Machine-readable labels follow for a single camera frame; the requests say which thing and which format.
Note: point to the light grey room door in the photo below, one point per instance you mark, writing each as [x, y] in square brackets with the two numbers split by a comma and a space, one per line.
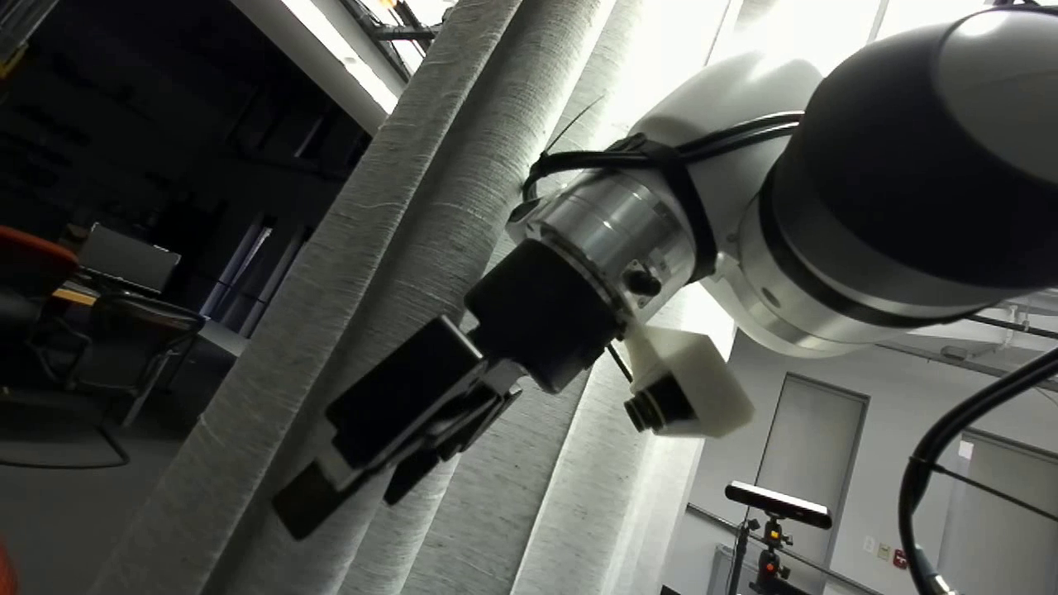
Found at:
[812, 442]

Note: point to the grey fabric curtain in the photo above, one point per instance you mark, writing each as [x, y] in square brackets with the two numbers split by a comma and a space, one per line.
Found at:
[442, 187]

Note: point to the dark office desk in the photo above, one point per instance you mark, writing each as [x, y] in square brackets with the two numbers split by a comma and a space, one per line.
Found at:
[121, 316]

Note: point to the orange office chair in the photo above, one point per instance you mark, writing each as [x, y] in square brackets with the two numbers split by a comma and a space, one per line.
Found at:
[34, 255]

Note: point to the dark desk monitor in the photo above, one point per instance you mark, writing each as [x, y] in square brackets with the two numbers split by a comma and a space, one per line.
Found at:
[131, 260]

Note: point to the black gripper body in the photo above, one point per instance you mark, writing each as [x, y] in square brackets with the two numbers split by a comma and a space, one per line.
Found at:
[539, 316]

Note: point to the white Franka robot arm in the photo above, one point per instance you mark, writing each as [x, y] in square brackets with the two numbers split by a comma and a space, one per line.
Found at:
[881, 210]

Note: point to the black stereo camera bar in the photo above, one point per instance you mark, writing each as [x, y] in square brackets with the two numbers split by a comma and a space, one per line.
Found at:
[779, 504]

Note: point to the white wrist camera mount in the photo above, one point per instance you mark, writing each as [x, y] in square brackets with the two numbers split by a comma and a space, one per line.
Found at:
[696, 368]

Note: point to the long white ceiling light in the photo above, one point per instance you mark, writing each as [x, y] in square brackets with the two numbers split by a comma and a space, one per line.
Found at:
[333, 51]

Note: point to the grey door with paper note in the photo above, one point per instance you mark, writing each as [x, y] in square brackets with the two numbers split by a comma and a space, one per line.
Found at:
[996, 517]

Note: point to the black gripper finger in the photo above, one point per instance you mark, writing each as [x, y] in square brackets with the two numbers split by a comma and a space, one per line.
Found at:
[316, 502]
[451, 435]

